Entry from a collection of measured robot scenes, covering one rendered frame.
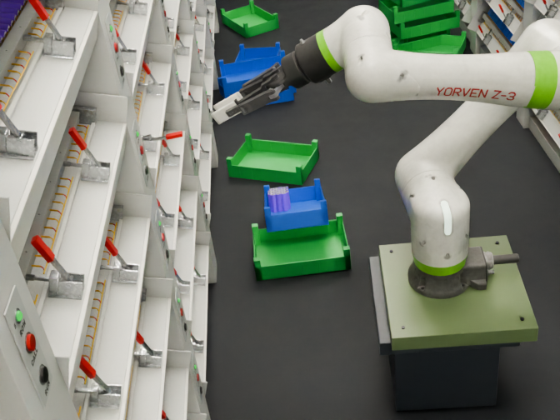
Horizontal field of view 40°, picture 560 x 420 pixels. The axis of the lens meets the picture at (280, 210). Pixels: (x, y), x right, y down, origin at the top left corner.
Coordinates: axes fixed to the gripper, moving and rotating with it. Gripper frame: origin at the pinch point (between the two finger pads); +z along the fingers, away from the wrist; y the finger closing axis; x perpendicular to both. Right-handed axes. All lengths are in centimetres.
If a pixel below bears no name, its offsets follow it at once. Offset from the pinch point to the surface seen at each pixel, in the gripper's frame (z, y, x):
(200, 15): 60, 167, -24
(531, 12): -62, 118, -73
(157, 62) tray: 21.7, 30.2, 8.5
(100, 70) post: -3.3, -37.1, 32.0
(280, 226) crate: 31, 42, -61
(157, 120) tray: 15.4, -0.8, 6.2
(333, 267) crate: 20, 31, -76
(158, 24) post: 15.2, 31.3, 16.1
